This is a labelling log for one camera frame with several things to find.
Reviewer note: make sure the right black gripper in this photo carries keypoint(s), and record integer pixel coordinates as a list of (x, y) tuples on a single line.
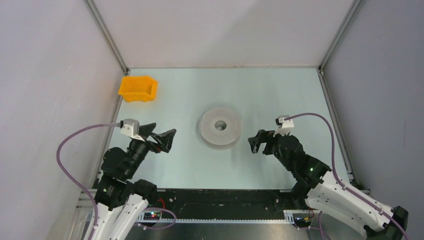
[(255, 141)]

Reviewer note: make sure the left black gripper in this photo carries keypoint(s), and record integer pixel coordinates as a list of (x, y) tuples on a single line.
[(164, 139)]

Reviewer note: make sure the white perforated cable spool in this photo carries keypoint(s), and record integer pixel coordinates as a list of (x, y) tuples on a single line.
[(221, 128)]

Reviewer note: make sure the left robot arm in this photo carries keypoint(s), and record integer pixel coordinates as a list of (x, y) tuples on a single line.
[(118, 202)]

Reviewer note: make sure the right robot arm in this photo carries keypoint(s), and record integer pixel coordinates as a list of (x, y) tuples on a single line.
[(317, 188)]

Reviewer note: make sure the orange plastic bin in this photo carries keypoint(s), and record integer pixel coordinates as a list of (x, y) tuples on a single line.
[(138, 89)]

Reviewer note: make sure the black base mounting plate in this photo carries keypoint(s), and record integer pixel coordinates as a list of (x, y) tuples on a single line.
[(228, 205)]

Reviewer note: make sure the left controller board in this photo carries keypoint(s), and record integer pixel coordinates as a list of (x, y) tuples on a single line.
[(152, 216)]

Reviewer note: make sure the controller board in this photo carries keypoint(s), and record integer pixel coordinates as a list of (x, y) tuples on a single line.
[(302, 222), (152, 216)]

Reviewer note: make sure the right controller board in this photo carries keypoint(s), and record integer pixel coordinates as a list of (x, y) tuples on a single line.
[(302, 222)]

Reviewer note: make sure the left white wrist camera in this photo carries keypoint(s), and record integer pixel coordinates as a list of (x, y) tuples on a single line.
[(131, 128)]

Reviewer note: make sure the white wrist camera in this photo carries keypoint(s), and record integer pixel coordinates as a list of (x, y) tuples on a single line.
[(285, 125), (131, 128)]

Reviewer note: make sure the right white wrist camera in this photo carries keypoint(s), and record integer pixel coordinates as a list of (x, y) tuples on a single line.
[(285, 125)]

